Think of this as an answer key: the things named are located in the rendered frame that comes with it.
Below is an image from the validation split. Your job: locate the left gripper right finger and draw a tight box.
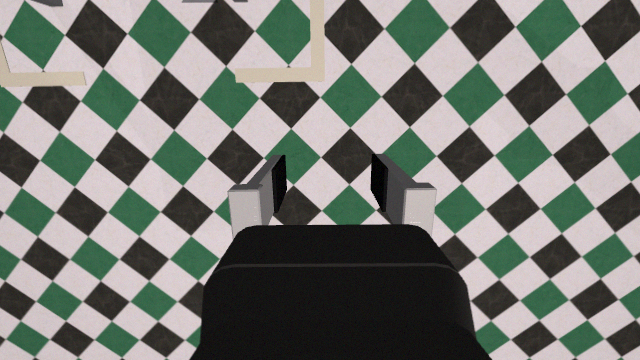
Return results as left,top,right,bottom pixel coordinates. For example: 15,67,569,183
369,152,438,236

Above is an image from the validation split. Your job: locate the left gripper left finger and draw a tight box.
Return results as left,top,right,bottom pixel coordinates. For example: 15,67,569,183
227,153,289,239

